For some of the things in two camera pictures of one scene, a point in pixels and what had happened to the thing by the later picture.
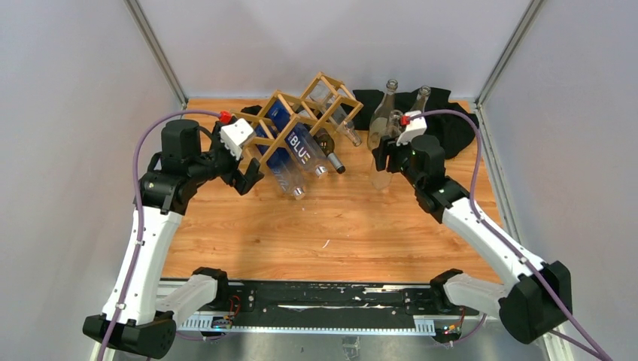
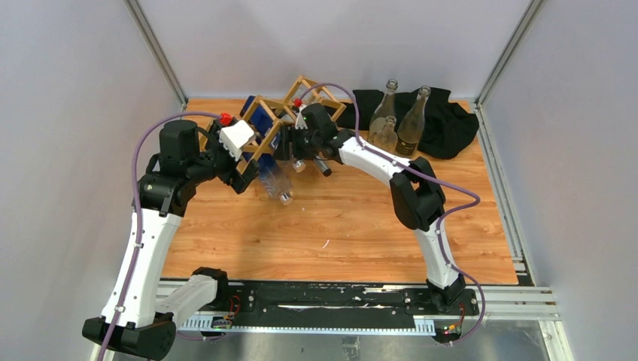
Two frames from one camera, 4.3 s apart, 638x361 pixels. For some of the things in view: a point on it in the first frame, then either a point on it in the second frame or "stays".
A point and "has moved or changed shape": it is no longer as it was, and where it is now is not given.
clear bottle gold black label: x=378 y=121 stays
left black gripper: x=241 y=181 stays
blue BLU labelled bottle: x=298 y=137 has moved or changed shape
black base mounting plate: x=340 y=298 stays
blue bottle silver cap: x=281 y=167 → x=276 y=184
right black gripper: x=388 y=146 → x=289 y=135
